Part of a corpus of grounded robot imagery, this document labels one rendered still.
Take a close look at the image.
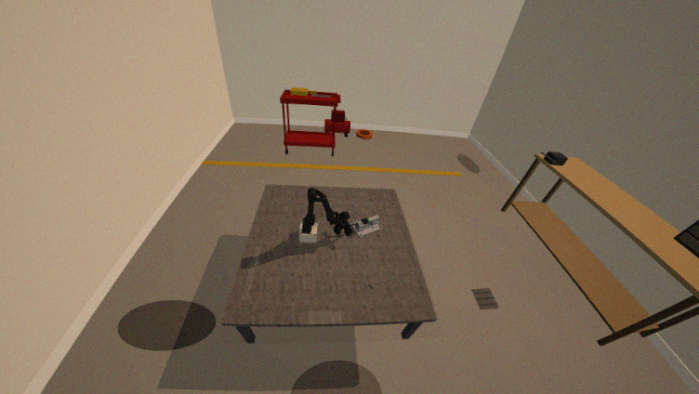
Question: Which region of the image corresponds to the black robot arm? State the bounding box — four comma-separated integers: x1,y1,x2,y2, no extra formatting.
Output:
301,188,350,235

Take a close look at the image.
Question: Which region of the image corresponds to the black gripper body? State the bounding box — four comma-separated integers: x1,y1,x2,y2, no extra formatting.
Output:
338,220,353,236

